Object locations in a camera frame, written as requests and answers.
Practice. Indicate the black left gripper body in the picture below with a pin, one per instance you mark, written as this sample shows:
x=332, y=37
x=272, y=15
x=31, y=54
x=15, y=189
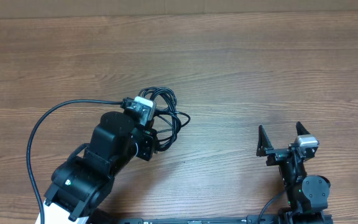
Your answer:
x=145, y=144

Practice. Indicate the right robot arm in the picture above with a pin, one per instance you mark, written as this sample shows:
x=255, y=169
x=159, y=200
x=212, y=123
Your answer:
x=307, y=195

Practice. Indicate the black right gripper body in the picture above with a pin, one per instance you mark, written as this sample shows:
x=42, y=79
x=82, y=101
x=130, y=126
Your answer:
x=277, y=156

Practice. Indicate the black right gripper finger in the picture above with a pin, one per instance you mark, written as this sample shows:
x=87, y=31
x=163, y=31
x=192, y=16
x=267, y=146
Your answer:
x=264, y=145
x=301, y=130

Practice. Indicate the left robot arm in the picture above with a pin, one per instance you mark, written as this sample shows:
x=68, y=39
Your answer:
x=86, y=178

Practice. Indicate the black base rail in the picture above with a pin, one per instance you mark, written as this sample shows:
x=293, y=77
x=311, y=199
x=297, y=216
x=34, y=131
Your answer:
x=197, y=220

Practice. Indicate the cardboard back panel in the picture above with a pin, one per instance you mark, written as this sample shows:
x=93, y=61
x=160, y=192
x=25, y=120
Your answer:
x=18, y=9

